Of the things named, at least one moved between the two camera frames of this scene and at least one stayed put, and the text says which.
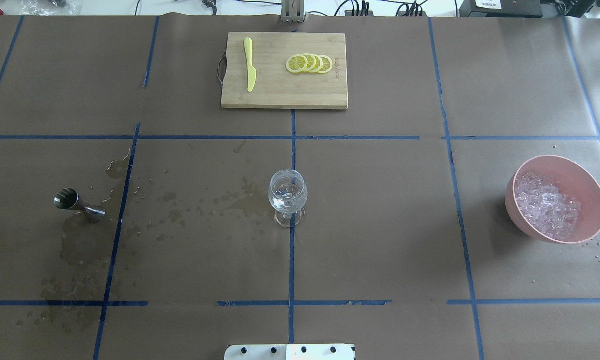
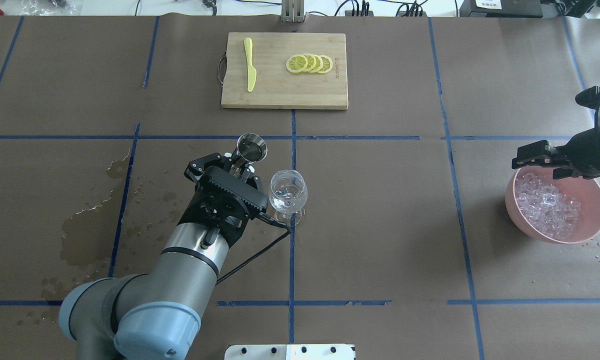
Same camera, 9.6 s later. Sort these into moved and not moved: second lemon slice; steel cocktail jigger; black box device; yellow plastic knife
Moved: steel cocktail jigger
Not moved: yellow plastic knife; second lemon slice; black box device
